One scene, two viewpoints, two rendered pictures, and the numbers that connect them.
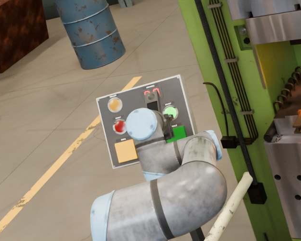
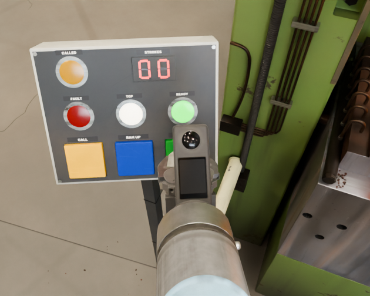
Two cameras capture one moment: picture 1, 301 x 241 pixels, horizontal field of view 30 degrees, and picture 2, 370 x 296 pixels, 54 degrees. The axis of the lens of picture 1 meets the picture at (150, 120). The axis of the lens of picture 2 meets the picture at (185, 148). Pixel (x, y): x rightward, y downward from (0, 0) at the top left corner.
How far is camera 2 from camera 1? 145 cm
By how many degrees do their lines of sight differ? 33
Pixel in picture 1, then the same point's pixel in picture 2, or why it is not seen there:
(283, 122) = (360, 160)
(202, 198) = not seen: outside the picture
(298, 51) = not seen: hidden behind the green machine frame
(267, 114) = (310, 113)
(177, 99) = (202, 89)
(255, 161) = (254, 151)
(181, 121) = not seen: hidden behind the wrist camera
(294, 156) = (356, 210)
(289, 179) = (324, 222)
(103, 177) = (25, 49)
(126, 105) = (97, 79)
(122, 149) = (78, 158)
